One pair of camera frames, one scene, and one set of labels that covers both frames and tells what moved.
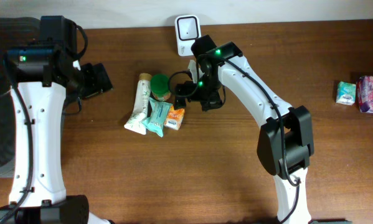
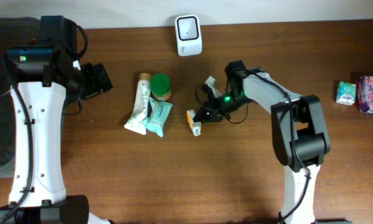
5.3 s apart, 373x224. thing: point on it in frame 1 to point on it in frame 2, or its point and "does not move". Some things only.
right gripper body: [208, 98] to [228, 102]
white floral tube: [137, 121] does not move
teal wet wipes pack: [159, 113] does not move
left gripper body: [92, 81] does not move
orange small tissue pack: [174, 118] to [195, 126]
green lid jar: [160, 87] does not move
